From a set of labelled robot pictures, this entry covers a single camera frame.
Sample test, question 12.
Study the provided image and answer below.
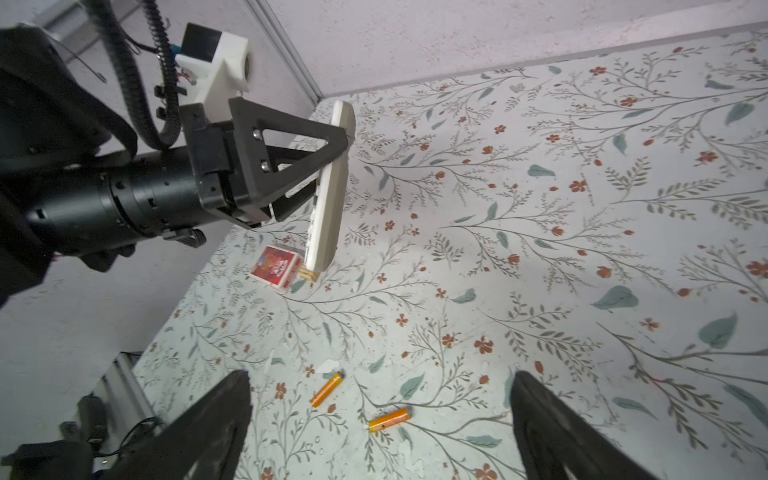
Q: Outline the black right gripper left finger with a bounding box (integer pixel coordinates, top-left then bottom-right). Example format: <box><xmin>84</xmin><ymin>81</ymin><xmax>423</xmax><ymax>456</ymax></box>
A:
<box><xmin>104</xmin><ymin>370</ymin><xmax>252</xmax><ymax>479</ymax></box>

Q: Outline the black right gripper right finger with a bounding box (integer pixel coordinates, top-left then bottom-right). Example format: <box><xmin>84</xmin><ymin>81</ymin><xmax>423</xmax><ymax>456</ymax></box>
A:
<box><xmin>510</xmin><ymin>370</ymin><xmax>653</xmax><ymax>479</ymax></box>

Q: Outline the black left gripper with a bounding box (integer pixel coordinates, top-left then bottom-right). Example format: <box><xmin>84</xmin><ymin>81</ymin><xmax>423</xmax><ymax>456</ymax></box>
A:
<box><xmin>180</xmin><ymin>98</ymin><xmax>347</xmax><ymax>225</ymax></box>

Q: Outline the beige remote control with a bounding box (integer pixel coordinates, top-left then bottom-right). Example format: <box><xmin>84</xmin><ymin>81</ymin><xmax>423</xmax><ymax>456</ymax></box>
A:
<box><xmin>302</xmin><ymin>101</ymin><xmax>356</xmax><ymax>274</ymax></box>

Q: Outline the orange battery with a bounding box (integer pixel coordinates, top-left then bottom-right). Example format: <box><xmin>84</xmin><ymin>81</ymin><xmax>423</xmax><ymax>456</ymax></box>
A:
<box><xmin>310</xmin><ymin>371</ymin><xmax>344</xmax><ymax>409</ymax></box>
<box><xmin>368</xmin><ymin>408</ymin><xmax>411</xmax><ymax>433</ymax></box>

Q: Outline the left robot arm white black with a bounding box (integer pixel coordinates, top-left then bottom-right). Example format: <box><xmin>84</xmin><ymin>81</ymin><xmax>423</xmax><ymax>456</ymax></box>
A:
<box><xmin>1</xmin><ymin>27</ymin><xmax>355</xmax><ymax>299</ymax></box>

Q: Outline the red card box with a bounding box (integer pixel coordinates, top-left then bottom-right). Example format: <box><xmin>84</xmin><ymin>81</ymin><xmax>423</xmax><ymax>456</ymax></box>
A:
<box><xmin>249</xmin><ymin>245</ymin><xmax>303</xmax><ymax>291</ymax></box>

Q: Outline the small wooden block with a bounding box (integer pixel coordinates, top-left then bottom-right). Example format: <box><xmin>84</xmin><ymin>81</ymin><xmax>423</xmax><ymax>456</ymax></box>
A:
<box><xmin>297</xmin><ymin>266</ymin><xmax>321</xmax><ymax>283</ymax></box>

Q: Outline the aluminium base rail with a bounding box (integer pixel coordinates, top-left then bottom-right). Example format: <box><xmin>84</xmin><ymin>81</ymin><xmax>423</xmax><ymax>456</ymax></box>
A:
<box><xmin>0</xmin><ymin>350</ymin><xmax>166</xmax><ymax>480</ymax></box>

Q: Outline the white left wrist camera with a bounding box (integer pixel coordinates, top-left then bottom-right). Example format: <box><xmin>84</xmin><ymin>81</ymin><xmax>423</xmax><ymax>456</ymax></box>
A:
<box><xmin>175</xmin><ymin>23</ymin><xmax>250</xmax><ymax>123</ymax></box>

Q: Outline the black corrugated left cable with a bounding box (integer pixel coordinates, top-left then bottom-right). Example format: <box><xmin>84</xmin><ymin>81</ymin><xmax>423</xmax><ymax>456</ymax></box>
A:
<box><xmin>89</xmin><ymin>0</ymin><xmax>182</xmax><ymax>151</ymax></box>

